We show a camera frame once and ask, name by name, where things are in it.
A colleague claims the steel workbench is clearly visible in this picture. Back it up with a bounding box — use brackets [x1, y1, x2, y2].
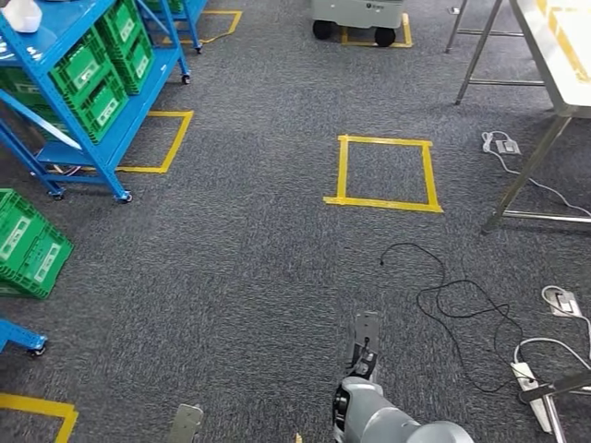
[445, 0, 591, 236]

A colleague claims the yellow tape on workbench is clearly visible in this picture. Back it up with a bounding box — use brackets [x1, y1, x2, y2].
[535, 0, 591, 84]

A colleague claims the white plastic part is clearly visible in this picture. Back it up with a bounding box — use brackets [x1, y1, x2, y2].
[2, 0, 43, 34]

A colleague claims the grey wheeled robot cart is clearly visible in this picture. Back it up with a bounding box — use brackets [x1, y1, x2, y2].
[310, 0, 406, 49]

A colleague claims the white power strip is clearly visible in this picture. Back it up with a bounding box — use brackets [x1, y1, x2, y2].
[509, 360, 553, 436]

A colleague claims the grey metal stand leg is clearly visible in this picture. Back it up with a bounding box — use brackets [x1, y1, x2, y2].
[518, 369, 591, 443]

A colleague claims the black floor cable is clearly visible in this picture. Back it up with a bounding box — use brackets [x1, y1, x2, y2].
[379, 242, 525, 394]

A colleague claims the white cable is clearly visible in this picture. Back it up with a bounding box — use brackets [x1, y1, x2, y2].
[541, 284, 591, 362]
[481, 130, 591, 219]

